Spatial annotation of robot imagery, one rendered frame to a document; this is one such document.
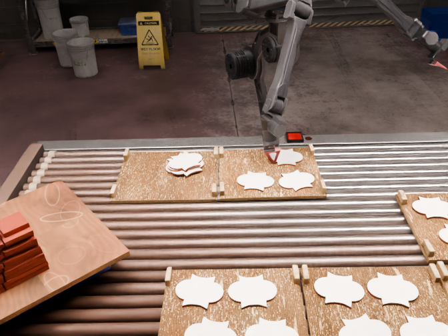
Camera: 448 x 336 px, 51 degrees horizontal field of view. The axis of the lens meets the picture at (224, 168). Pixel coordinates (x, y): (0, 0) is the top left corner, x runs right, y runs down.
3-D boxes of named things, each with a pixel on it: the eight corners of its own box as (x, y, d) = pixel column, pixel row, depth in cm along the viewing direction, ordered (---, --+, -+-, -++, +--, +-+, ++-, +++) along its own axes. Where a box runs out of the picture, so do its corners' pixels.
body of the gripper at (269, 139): (278, 135, 199) (275, 119, 194) (279, 147, 190) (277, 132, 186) (263, 137, 199) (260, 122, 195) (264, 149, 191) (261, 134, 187)
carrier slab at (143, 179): (127, 155, 208) (126, 152, 207) (219, 153, 207) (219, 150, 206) (110, 203, 179) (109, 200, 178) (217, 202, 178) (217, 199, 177)
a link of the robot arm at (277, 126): (283, 102, 190) (267, 97, 186) (299, 112, 181) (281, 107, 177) (272, 128, 194) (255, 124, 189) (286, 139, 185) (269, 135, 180)
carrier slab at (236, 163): (219, 153, 207) (219, 149, 207) (311, 150, 207) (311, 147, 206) (219, 201, 178) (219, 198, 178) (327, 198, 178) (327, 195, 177)
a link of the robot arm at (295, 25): (306, 9, 188) (286, 0, 182) (315, 8, 183) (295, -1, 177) (279, 113, 192) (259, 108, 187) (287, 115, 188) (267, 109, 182)
